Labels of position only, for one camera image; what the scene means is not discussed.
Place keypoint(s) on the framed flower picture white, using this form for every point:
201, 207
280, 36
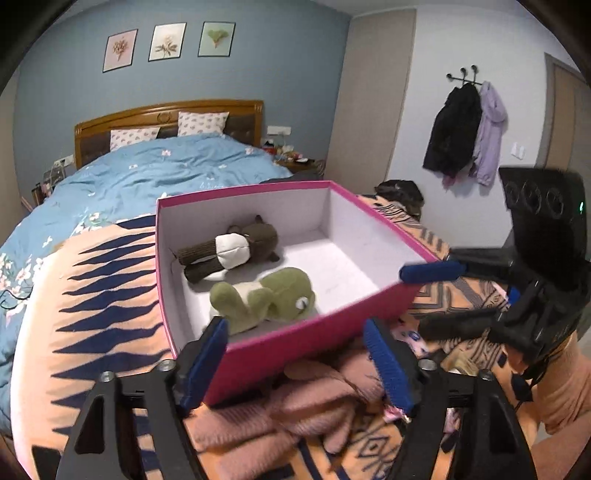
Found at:
167, 41

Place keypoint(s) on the wooden nightstand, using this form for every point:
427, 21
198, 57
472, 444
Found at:
300, 167

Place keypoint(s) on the pink garment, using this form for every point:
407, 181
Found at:
455, 177

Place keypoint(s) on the framed flower picture pink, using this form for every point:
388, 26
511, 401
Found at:
120, 50

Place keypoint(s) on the white wall socket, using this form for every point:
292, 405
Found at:
63, 161
279, 130

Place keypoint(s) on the wooden bed headboard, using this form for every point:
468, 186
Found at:
138, 115

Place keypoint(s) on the pink cardboard box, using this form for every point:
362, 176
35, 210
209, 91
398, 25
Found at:
286, 344

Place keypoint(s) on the beige sliding door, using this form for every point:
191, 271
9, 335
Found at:
369, 92

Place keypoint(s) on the dark cap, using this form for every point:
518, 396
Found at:
399, 196

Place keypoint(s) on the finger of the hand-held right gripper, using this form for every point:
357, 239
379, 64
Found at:
429, 271
452, 325

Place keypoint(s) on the black jacket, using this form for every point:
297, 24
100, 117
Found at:
450, 134

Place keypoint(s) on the blue floral duvet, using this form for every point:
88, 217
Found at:
152, 175

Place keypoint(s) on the brown and white plush toy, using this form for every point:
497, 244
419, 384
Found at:
258, 235

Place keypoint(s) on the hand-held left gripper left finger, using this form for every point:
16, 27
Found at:
205, 360

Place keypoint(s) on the black wall coat hooks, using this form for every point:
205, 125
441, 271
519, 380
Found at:
464, 77

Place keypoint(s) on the green frog plush toy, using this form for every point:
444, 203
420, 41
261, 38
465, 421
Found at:
286, 286

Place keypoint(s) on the white patterned pillow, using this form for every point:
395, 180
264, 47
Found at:
134, 137
203, 122

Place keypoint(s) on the framed leaf picture green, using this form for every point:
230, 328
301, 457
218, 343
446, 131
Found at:
216, 39

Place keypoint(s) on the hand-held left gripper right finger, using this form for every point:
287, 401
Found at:
388, 360

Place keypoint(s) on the pink knitted plush toy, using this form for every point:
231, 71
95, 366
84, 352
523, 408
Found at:
300, 397

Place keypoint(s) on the purple jacket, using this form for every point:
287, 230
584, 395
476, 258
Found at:
489, 138

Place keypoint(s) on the white light switch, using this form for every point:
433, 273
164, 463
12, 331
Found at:
519, 151

